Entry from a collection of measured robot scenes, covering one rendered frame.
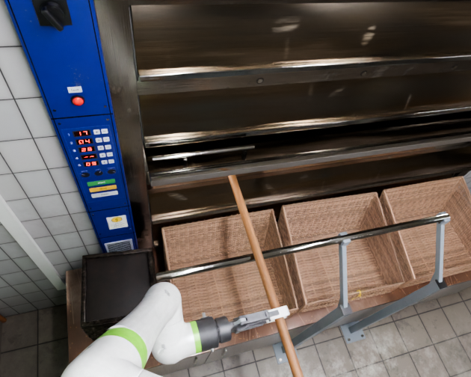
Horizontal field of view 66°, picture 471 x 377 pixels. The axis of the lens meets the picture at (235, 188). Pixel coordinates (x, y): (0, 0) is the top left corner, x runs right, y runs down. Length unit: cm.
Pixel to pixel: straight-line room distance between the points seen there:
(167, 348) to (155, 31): 84
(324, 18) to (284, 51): 13
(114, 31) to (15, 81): 27
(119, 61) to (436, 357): 259
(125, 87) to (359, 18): 67
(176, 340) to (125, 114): 66
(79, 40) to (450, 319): 281
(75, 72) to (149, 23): 21
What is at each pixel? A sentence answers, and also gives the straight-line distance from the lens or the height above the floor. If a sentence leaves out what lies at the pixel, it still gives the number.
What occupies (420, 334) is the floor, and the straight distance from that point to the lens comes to 291.
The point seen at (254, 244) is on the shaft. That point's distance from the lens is 129.
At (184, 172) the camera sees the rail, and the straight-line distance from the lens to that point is 114.
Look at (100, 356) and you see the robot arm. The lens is 74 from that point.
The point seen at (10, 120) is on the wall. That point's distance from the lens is 114.
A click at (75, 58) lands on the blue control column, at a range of 95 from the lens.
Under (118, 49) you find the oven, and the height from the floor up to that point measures 178.
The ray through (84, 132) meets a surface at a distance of 112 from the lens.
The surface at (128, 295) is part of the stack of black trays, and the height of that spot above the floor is 87.
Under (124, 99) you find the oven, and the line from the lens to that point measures 108.
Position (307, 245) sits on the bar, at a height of 117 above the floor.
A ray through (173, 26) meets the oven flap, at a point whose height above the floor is 183.
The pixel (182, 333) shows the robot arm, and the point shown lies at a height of 125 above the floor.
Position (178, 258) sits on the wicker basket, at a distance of 188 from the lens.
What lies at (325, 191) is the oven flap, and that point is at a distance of 183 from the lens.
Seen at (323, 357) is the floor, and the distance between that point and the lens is 256.
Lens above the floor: 236
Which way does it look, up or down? 56 degrees down
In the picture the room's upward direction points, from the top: 15 degrees clockwise
